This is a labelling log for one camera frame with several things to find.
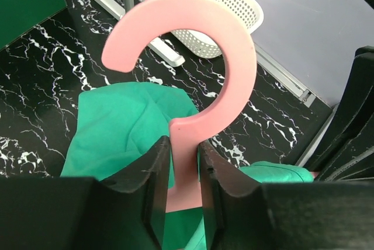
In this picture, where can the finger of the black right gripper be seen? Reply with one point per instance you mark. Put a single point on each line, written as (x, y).
(346, 144)

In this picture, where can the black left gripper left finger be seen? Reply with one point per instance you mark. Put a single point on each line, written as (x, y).
(123, 211)

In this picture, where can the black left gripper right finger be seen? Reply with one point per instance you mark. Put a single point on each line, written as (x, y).
(241, 213)

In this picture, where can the green tank top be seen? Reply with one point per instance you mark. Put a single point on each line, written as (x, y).
(119, 123)

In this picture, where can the pink plastic hanger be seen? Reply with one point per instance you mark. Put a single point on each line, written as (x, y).
(187, 133)

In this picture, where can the white clothes rack foot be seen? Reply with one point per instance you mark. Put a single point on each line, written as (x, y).
(136, 29)

